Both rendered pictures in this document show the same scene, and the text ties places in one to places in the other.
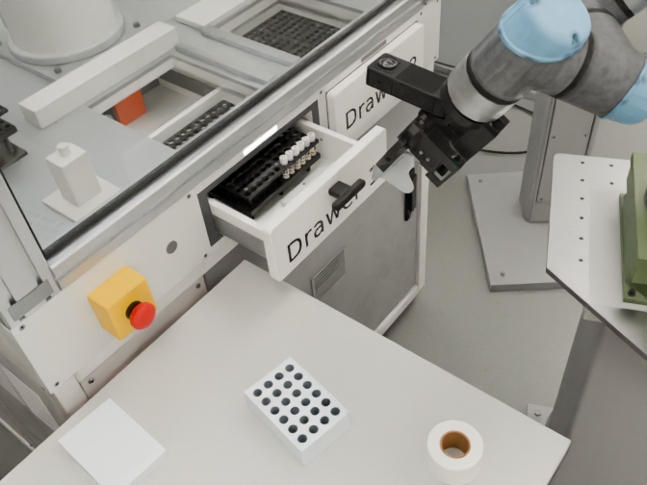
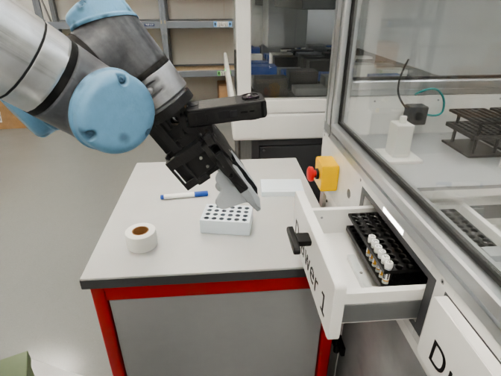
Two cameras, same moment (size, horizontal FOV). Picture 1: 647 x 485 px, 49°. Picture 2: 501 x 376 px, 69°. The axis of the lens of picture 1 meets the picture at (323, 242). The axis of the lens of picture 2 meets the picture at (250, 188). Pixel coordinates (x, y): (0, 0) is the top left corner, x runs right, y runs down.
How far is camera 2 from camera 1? 1.25 m
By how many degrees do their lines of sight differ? 96
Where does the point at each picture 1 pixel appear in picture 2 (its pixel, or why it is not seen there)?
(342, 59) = (482, 302)
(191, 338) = not seen: hidden behind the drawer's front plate
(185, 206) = (358, 182)
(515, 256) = not seen: outside the picture
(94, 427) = (294, 185)
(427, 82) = (211, 102)
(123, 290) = (322, 160)
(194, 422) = (266, 205)
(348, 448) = (194, 227)
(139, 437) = (275, 189)
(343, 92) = (442, 312)
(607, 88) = not seen: hidden behind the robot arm
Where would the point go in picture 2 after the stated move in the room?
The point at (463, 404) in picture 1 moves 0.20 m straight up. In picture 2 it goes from (150, 265) to (137, 183)
